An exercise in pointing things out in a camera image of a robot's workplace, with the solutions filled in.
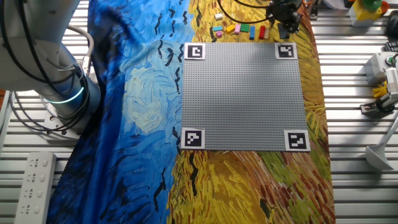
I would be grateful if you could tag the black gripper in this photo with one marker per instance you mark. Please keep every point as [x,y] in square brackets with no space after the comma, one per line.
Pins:
[284,7]

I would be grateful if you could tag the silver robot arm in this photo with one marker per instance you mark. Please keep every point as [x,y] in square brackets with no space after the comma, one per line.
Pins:
[31,46]

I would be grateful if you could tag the tan Lego brick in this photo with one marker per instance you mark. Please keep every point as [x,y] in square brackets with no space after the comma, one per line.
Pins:
[266,33]

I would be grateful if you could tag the red Lego brick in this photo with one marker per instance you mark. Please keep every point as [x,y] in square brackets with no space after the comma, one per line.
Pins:
[262,32]

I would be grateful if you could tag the blue Lego brick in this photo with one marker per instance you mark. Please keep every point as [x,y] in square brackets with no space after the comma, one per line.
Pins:
[252,32]

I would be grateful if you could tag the green Lego brick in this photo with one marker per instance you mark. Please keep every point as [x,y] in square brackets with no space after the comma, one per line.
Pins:
[244,28]

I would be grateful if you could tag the long pink Lego brick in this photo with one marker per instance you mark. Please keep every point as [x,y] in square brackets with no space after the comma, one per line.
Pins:
[237,29]

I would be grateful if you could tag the yellow Lego brick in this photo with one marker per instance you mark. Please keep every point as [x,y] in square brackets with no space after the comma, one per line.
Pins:
[230,28]

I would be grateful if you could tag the white Lego brick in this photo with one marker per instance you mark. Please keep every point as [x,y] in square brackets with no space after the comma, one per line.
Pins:
[218,16]

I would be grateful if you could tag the small pink Lego brick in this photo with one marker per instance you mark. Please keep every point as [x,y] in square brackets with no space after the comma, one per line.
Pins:
[219,34]

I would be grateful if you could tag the cyan Lego brick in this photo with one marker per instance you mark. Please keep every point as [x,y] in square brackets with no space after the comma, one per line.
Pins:
[217,28]

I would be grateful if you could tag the grey Lego baseplate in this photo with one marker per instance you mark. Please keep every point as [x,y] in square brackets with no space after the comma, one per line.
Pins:
[242,99]

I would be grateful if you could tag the black white fiducial marker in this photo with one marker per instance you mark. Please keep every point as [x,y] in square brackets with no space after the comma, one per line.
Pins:
[194,51]
[297,140]
[286,51]
[193,138]

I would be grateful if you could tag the yellow green toy block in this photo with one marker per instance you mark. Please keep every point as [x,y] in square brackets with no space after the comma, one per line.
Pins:
[363,14]

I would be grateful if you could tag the white box green button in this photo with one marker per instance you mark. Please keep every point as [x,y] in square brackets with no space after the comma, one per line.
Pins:
[374,67]

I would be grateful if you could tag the black round object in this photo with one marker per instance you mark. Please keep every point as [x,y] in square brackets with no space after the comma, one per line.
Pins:
[393,28]

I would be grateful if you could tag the black keypad device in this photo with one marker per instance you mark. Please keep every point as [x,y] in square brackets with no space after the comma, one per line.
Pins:
[392,46]

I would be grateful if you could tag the yellow plastic toy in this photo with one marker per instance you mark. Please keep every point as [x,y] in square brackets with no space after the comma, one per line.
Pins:
[379,91]

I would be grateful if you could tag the white ribbed device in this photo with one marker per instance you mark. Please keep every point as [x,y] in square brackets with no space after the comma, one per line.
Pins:
[393,79]

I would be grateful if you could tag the white dome lamp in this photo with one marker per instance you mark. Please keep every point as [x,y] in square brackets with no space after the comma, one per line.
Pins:
[376,157]

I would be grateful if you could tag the painted print tablecloth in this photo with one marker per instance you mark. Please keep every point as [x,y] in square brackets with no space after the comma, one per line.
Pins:
[124,155]

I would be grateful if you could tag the silver robot mounting plate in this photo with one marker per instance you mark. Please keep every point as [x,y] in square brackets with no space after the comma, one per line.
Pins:
[51,126]

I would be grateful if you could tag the white power strip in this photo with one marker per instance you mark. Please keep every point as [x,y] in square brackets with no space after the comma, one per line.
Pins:
[34,186]

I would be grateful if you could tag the aluminium post with bracket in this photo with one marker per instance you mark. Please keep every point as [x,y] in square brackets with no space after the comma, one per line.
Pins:
[314,11]

